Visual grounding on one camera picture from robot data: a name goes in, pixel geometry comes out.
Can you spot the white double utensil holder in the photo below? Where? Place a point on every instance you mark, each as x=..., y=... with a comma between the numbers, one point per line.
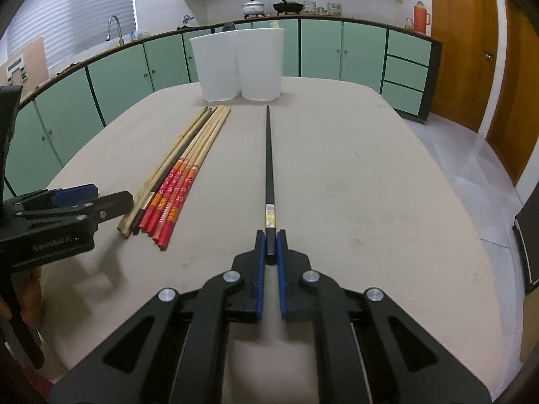
x=219, y=67

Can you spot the dark utensil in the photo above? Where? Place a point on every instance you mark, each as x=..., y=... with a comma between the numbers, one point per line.
x=228, y=27

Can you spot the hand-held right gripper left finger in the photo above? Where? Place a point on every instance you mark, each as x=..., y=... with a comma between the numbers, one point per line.
x=261, y=286

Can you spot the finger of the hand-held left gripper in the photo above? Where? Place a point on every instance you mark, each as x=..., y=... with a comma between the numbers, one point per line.
x=75, y=193
x=113, y=204

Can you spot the pale chopsticks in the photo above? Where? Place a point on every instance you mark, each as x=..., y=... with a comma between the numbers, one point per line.
x=274, y=24

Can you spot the gas stove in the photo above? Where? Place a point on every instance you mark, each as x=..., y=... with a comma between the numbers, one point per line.
x=269, y=16

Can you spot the white window blind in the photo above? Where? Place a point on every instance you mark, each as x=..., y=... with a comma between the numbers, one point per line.
x=75, y=8

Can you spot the green lower kitchen cabinets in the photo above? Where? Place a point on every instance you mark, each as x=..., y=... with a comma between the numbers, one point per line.
x=328, y=50

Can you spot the orange thermos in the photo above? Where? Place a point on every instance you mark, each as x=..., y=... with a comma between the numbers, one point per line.
x=420, y=19

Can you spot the silver lidded pot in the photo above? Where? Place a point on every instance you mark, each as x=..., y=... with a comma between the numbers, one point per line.
x=253, y=8

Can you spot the dark chair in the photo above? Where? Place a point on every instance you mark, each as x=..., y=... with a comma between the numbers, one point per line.
x=530, y=235

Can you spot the metal kitchen faucet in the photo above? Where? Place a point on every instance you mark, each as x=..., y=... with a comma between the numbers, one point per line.
x=114, y=19

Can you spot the clear bottles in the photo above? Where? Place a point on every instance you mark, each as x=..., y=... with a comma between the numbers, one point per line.
x=141, y=34

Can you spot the brown cardboard board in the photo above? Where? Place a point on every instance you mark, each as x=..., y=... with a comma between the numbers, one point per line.
x=36, y=57

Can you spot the black wok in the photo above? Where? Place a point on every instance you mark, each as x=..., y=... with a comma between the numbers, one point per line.
x=288, y=7

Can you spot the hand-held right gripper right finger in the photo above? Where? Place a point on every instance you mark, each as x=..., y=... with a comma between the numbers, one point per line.
x=282, y=286

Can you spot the white packaged device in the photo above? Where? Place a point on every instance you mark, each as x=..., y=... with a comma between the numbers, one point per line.
x=17, y=69

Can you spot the person's left hand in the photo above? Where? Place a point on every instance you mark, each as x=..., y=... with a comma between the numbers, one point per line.
x=26, y=298

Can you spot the wooden door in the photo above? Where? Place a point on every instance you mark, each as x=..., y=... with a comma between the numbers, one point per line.
x=459, y=50
x=522, y=92

